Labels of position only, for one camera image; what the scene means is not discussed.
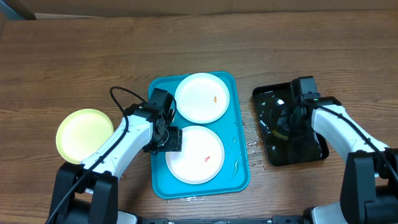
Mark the white plate with red stain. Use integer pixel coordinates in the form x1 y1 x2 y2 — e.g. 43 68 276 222
165 126 225 184

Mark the yellow-green plate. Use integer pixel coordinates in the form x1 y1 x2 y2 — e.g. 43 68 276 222
55 109 114 164

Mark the yellow-green sponge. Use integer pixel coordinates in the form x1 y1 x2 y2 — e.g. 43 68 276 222
271 130 289 141

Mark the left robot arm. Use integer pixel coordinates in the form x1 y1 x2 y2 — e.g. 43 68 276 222
47 100 182 224

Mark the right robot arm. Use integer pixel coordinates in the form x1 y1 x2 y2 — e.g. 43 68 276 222
271 96 397 224

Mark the black water tray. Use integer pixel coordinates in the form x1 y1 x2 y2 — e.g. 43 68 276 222
252 82 329 167

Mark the teal plastic tray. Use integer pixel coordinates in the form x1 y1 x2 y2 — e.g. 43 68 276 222
150 71 250 199

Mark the white plate far side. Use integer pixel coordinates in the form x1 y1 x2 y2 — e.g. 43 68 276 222
175 73 230 124

